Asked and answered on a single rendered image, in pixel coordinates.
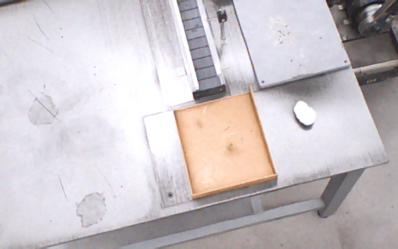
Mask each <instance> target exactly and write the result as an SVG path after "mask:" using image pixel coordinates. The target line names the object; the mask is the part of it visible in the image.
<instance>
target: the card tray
mask: <svg viewBox="0 0 398 249"><path fill-rule="evenodd" d="M171 112H172V115H173V121H174V124H175V127H176V132H177V135H178V141H179V144H180V149H181V153H182V158H183V161H184V167H185V170H186V173H187V179H188V182H189V187H190V190H191V195H192V198H193V199H196V198H200V197H203V196H208V195H211V194H217V193H220V192H224V191H227V190H232V189H236V188H239V187H244V186H247V185H252V184H258V183H263V182H266V181H271V180H274V179H277V178H278V172H277V169H276V166H275V162H274V159H273V156H272V152H271V149H270V147H269V143H268V140H267V136H266V133H265V130H264V127H263V123H262V121H261V118H260V114H259V112H258V107H257V105H256V101H255V98H254V94H253V91H252V88H251V86H250V87H249V91H248V92H245V93H240V94H237V95H231V96H228V97H225V98H221V99H217V100H212V101H209V102H204V103H200V104H195V105H192V106H189V107H184V108H181V109H176V110H173V109H172V106H171Z"/></svg>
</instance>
